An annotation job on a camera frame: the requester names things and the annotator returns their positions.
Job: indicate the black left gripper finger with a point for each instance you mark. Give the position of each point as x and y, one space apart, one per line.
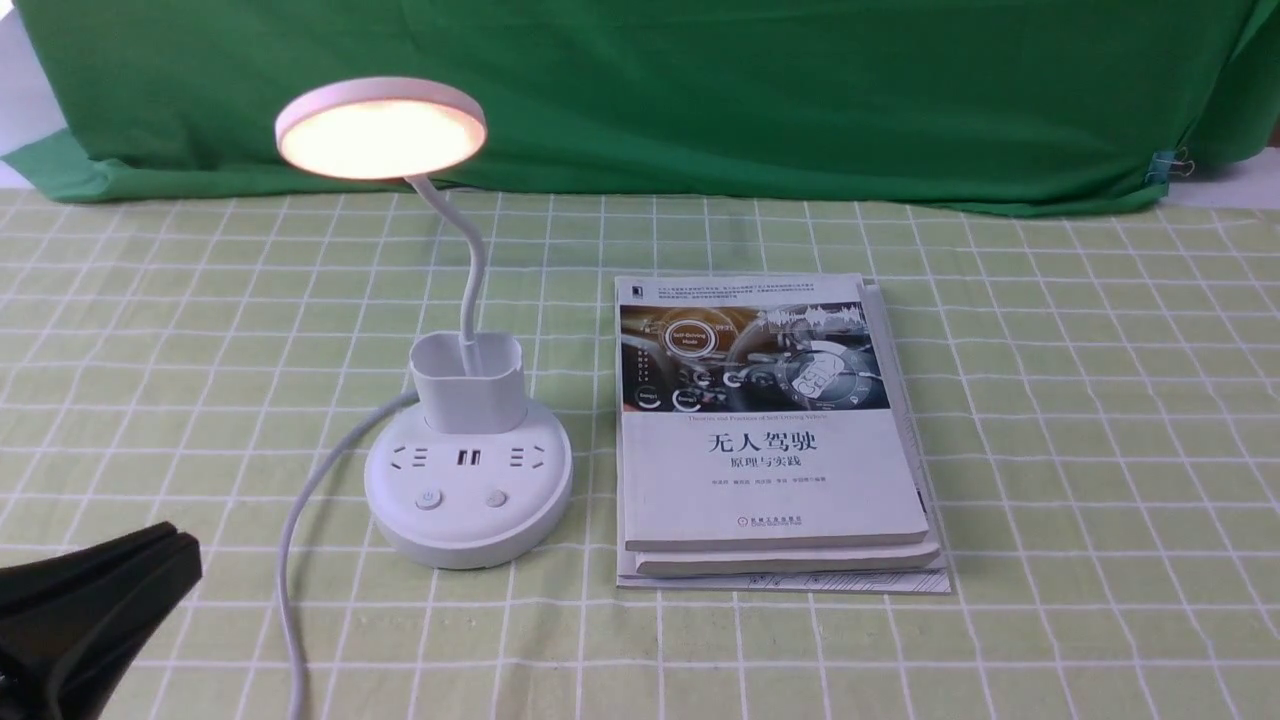
64 659

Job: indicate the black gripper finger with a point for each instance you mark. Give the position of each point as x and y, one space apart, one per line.
27 585

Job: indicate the white desk lamp with sockets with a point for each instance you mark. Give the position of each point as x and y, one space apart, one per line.
470 472

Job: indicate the middle book under top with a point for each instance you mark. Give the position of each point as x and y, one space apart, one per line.
800 562

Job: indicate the top book white cover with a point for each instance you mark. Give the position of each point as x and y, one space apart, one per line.
760 470

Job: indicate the bottom thin printed booklet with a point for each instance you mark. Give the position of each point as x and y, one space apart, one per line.
800 584

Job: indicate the green checkered tablecloth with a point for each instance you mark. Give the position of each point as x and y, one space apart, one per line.
1097 401

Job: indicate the green backdrop cloth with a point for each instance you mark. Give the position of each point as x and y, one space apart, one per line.
1014 108

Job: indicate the teal binder clip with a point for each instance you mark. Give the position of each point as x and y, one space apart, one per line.
1168 166

